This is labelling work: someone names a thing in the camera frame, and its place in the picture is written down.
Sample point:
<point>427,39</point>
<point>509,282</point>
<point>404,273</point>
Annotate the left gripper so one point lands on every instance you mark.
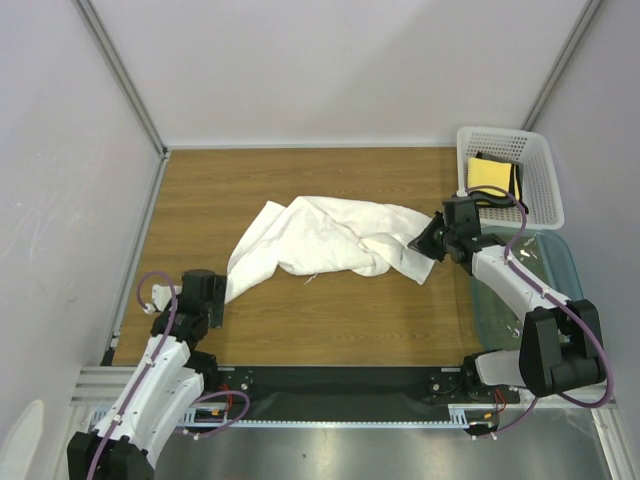
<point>218,299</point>

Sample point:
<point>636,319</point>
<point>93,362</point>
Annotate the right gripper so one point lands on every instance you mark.
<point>431,238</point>

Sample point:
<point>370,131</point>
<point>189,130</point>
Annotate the white towel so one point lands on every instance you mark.
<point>315,235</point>

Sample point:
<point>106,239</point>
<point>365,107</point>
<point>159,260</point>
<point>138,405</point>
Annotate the dark grey towel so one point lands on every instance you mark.
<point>495,182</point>

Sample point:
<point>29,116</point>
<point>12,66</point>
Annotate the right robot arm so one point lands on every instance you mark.
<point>561,351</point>

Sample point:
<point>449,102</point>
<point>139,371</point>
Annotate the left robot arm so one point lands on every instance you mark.
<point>171,375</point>

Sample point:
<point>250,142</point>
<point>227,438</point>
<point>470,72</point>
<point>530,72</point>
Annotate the clear teal plastic bin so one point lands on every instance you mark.
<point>548,257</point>

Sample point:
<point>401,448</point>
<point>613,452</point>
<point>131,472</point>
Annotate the white perforated plastic basket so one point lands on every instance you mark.
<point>540,185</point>

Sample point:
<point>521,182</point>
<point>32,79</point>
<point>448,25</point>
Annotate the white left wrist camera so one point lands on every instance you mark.
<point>161,298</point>

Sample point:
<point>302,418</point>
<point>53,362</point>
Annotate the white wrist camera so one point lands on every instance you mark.
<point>461,192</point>
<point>161,298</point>

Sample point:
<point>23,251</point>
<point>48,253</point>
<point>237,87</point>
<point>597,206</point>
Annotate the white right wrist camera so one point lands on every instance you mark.
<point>461,192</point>

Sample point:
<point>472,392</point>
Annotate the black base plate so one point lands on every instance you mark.
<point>318,395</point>

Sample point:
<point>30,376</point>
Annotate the grey slotted cable duct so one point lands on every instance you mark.
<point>210,416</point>

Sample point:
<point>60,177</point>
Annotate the aluminium frame rail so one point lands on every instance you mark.
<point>100,385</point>

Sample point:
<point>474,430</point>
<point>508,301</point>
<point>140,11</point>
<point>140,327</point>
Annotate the right aluminium corner post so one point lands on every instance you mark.
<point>578,34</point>

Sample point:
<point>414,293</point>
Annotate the aluminium corner post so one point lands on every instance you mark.
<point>109,52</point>
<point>578,34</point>

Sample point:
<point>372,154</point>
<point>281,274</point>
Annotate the left aluminium corner post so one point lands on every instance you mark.
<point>109,52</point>

